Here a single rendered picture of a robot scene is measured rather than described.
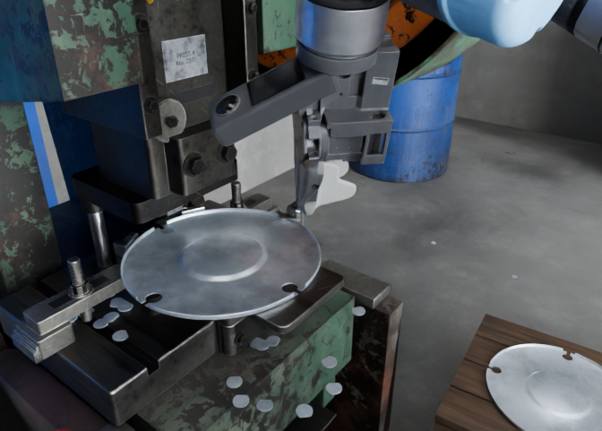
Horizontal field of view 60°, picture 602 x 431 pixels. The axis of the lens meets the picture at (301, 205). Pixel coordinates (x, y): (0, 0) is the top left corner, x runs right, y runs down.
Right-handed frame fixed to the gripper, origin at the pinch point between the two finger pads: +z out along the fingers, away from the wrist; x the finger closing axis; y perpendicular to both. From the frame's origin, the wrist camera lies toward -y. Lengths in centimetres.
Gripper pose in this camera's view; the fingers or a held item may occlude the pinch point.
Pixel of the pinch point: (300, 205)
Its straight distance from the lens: 58.7
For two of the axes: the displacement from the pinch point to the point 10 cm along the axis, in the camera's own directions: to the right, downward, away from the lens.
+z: -0.5, 7.0, 7.1
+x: -1.6, -7.1, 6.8
